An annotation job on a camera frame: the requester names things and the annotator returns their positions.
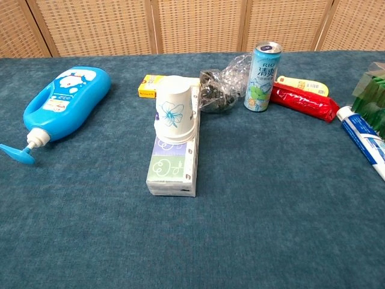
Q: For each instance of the yellow cardboard box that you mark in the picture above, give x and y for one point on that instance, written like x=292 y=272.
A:
x=147 y=87

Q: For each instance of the white paper cup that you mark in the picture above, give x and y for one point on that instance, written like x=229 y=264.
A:
x=173 y=102
x=177 y=139

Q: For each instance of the clear box of green sachets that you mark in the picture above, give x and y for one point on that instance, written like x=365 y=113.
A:
x=371 y=96

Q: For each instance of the light blue drink can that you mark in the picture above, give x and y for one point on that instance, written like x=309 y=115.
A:
x=261 y=81

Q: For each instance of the bamboo folding screen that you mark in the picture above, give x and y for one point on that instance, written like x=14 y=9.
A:
x=195 y=24

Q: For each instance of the long tissue pack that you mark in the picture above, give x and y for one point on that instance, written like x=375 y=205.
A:
x=168 y=168

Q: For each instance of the white blue toothpaste tube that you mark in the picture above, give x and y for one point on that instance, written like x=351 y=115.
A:
x=361 y=132

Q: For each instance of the blue table cloth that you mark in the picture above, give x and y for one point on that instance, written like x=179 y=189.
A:
x=240 y=225

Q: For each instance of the red foil packet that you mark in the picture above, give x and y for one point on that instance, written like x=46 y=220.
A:
x=300 y=102

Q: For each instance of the blue pump bottle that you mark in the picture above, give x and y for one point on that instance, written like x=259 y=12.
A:
x=75 y=99

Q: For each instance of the clear bag of black pieces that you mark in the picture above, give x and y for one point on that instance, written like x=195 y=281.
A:
x=216 y=93

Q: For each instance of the yellow green packet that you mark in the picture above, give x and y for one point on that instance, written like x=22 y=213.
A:
x=303 y=84

